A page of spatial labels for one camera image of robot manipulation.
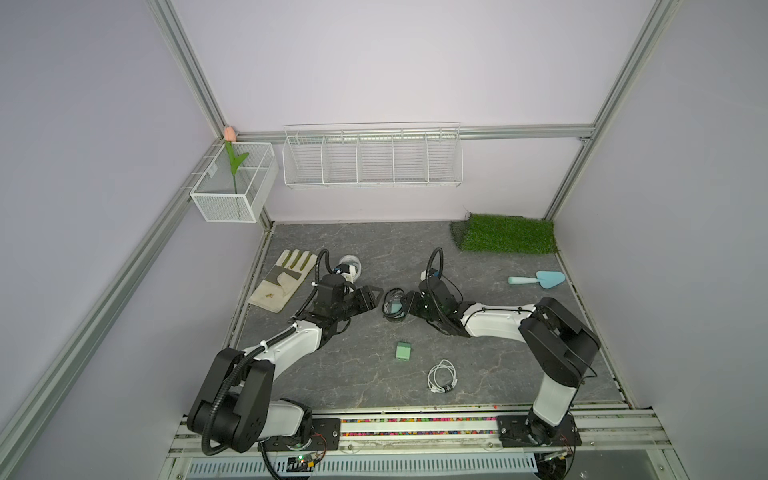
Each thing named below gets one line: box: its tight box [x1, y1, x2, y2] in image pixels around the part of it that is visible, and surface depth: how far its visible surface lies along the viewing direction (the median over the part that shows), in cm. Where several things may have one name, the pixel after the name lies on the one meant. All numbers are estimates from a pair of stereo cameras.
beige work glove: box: [248, 249, 318, 313], surface depth 104 cm
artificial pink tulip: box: [224, 126, 250, 194], surface depth 92 cm
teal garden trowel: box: [508, 270, 566, 289], surface depth 105 cm
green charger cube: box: [396, 342, 413, 361], surface depth 87 cm
